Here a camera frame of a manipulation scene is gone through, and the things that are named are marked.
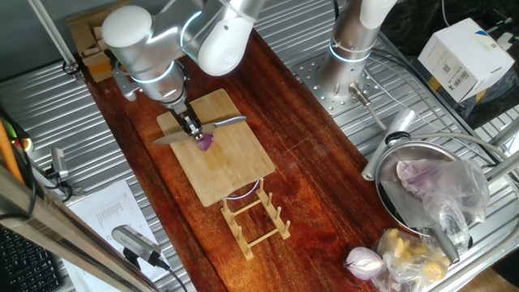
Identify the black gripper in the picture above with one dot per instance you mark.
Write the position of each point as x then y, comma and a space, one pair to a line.
185, 117

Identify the steel kitchen knife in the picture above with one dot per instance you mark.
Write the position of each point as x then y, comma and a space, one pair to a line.
229, 121

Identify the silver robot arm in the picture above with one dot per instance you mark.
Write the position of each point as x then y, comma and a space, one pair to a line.
142, 48

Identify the purple onion wedge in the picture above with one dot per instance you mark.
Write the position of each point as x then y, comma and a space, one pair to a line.
205, 142

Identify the bamboo cutting board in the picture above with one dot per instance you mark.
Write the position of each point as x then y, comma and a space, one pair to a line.
227, 170

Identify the dark red wooden plank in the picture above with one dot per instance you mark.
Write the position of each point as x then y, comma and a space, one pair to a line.
304, 162

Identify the wooden peg rack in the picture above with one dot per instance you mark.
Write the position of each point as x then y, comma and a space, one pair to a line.
239, 239

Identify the cardboard box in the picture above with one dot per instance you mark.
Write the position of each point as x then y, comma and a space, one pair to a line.
97, 65

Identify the printed paper sheet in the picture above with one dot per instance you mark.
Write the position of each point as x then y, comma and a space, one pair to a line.
105, 211

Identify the light wooden block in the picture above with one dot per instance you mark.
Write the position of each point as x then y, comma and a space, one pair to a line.
97, 32
91, 52

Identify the long aluminium bar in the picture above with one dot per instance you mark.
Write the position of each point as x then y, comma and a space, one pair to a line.
61, 227

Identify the thin metal pole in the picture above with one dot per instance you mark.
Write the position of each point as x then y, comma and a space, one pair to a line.
52, 36

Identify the orange stick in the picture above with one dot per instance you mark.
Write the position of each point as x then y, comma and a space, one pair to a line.
8, 154

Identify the round metal bowl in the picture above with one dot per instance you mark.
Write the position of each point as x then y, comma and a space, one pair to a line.
405, 150

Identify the peeled onion half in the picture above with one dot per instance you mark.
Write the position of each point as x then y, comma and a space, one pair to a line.
365, 263

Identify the black keyboard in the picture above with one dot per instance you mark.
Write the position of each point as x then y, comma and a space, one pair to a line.
24, 263

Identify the black plastic bag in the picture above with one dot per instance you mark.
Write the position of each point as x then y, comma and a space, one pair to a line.
409, 24

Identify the clear bag with yellow pieces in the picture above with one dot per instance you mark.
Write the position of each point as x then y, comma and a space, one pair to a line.
413, 259

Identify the clear bag with purple onion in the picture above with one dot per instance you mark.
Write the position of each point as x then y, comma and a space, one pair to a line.
446, 178

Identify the white carton box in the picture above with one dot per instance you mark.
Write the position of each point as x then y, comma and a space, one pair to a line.
466, 57

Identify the aluminium profile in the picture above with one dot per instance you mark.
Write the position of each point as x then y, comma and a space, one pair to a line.
503, 166
504, 131

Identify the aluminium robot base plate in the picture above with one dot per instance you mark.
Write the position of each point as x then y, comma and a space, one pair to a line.
308, 77

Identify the small silver camera on mount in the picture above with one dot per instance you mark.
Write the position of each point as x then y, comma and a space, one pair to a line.
59, 162

